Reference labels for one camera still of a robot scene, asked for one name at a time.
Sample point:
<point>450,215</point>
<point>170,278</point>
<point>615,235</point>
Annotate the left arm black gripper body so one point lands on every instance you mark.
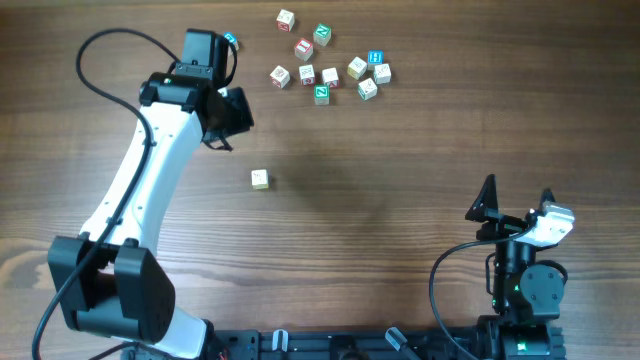
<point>236,116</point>

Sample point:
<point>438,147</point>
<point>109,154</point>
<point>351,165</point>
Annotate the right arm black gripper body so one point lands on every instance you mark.
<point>501,227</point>

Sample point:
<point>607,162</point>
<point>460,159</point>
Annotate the white yellow edged block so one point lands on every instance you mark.
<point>260,179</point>

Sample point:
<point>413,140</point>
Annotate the red letter block top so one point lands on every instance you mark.
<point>285,20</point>

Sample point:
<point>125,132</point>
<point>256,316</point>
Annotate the green edged white block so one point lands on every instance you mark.
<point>367,89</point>

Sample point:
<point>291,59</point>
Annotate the red I letter block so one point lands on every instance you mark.
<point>303,49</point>

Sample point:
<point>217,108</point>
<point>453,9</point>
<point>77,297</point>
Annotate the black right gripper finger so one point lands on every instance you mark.
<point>547,196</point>
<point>485,207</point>

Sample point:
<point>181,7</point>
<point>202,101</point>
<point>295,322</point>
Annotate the red A wooden block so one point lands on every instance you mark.
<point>330,77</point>

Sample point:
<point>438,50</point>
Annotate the red Q wooden block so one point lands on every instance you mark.
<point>280,77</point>

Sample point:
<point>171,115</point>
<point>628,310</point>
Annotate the blue H wooden block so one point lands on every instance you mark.
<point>374,58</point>

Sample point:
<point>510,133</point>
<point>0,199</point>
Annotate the green Z wooden block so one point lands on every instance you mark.
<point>321,94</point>

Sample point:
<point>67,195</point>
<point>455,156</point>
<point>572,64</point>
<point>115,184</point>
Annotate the blue letter block far left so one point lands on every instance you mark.
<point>233,42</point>

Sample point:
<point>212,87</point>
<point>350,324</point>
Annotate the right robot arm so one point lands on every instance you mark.
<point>526,292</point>

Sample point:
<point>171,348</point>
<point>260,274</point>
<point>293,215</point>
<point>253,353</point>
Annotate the white fish wooden block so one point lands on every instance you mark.
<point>382,73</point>

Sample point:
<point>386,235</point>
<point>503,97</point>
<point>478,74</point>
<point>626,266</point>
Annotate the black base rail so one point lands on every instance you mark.
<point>430,345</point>

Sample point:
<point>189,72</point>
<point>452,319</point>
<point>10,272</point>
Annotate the green N letter block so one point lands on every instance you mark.
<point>322,34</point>

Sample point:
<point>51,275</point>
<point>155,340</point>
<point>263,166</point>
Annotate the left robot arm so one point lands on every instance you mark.
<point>107,278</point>

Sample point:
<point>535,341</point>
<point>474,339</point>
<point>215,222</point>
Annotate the yellow K wooden block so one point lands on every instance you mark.
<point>356,68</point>

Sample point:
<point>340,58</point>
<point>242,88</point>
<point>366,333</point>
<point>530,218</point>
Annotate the red nine wooden block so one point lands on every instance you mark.
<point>307,75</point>

